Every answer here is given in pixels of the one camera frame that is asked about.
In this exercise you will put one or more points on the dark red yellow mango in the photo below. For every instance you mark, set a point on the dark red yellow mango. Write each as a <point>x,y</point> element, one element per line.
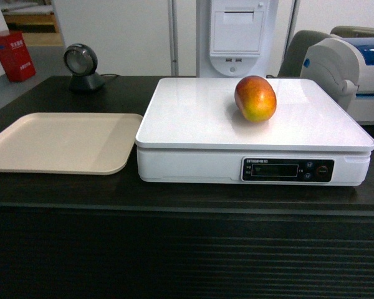
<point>255,98</point>

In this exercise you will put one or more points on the white electronic checkout scale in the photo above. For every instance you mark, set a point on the white electronic checkout scale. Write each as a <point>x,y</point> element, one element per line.
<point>193,132</point>

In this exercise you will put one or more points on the black checkout counter cabinet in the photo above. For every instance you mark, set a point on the black checkout counter cabinet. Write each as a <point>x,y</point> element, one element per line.
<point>116,236</point>

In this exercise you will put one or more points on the white receipt printer kiosk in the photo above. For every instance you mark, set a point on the white receipt printer kiosk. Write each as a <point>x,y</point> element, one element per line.
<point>238,38</point>

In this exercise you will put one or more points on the grey metal pole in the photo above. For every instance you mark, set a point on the grey metal pole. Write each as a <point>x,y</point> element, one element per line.
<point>173,32</point>

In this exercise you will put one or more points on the grey office chair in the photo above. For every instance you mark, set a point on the grey office chair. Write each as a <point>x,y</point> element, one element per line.
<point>292,63</point>

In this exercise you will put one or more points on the beige plastic tray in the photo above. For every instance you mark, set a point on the beige plastic tray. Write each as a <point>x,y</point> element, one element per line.
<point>68,143</point>

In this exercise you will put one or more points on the black round barcode scanner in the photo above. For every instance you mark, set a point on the black round barcode scanner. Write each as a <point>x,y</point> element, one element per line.
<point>82,62</point>

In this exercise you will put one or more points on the white blue label printer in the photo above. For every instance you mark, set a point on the white blue label printer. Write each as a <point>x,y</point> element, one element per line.
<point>344,68</point>

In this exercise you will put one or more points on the wooden shelf in background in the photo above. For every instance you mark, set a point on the wooden shelf in background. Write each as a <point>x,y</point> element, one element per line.
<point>35,19</point>

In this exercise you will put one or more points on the red fire extinguisher box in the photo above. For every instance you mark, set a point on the red fire extinguisher box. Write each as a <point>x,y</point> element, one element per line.
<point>14,57</point>

